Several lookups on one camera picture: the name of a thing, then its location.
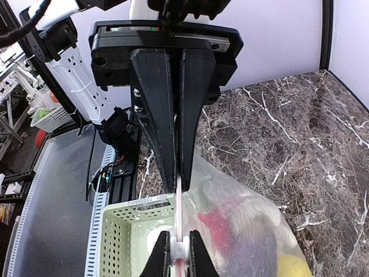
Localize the yellow bell pepper toy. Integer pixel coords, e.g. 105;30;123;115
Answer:
277;254;312;277

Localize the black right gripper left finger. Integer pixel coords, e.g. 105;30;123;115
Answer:
139;231;171;277

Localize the green plastic basket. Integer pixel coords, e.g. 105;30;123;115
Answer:
97;194;175;276

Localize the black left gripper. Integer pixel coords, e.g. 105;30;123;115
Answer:
88;0;244;193

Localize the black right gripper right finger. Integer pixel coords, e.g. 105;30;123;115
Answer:
187;230;219;277

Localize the white background basket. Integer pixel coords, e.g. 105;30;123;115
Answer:
30;106;72;133

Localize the white cauliflower toy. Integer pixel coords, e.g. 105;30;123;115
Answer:
229;196;281;233

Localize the black left frame post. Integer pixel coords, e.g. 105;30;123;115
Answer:
319;0;334;70

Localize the clear zip top bag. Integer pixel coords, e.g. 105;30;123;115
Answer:
174;156;311;276

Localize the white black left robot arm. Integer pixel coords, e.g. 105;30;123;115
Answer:
1;1;243;193

